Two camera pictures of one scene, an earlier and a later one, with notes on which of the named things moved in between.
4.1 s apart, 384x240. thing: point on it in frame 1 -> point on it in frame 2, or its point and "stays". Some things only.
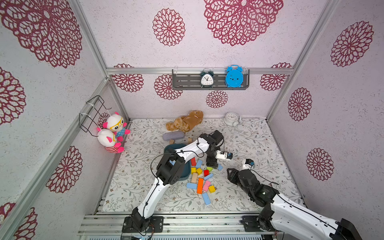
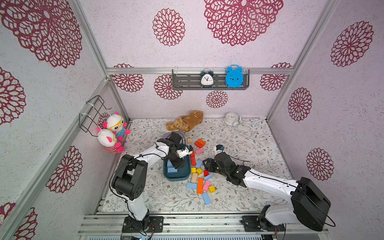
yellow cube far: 212,189 stays
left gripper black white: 213,163 -> 179,163
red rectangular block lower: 193,161 stays
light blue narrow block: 208,176 stays
